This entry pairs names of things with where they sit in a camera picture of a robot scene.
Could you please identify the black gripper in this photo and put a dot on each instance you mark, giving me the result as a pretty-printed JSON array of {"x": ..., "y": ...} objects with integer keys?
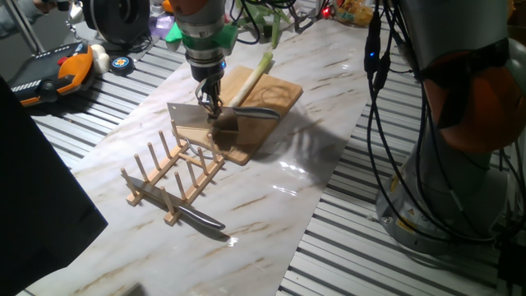
[{"x": 209, "y": 75}]

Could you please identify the steel cleaver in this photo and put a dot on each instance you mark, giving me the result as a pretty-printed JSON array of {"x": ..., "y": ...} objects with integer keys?
[{"x": 189, "y": 116}]

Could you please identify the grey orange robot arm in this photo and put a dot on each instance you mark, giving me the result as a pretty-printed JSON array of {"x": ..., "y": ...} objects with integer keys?
[{"x": 452, "y": 41}]

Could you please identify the bag of green scallions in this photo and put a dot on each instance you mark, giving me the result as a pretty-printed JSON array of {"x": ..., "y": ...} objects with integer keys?
[{"x": 275, "y": 35}]

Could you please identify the bare person hand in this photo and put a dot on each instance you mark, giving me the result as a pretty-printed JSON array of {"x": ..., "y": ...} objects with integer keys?
[{"x": 45, "y": 5}]

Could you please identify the wooden cutting board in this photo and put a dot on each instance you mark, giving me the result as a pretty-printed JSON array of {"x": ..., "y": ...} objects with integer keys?
[{"x": 271, "y": 98}]

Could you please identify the purple plastic piece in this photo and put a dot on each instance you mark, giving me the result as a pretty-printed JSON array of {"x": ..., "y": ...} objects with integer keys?
[{"x": 160, "y": 24}]

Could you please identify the wooden peg knife rack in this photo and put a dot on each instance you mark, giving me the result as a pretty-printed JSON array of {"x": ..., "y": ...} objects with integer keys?
[{"x": 193, "y": 187}]

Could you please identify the pointed steel kitchen knife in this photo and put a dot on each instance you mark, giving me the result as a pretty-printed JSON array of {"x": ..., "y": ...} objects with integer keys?
[{"x": 197, "y": 215}]

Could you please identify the white rounded object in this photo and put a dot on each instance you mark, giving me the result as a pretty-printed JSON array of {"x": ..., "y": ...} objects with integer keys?
[{"x": 100, "y": 57}]

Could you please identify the black round spool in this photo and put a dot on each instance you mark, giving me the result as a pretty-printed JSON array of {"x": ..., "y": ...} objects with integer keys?
[{"x": 119, "y": 18}]

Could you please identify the white marble pattern mat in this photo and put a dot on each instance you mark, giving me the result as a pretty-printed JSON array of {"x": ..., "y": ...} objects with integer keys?
[{"x": 267, "y": 214}]

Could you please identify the black orange teach pendant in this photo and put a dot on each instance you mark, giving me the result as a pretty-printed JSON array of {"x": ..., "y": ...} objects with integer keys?
[{"x": 53, "y": 74}]

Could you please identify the yellow snack bag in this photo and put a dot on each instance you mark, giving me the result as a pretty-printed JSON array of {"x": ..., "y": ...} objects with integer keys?
[{"x": 353, "y": 14}]

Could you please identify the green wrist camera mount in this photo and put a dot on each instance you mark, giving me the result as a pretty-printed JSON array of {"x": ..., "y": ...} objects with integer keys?
[{"x": 226, "y": 39}]

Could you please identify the upright aluminium post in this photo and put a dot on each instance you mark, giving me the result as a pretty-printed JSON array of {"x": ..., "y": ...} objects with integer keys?
[{"x": 24, "y": 25}]

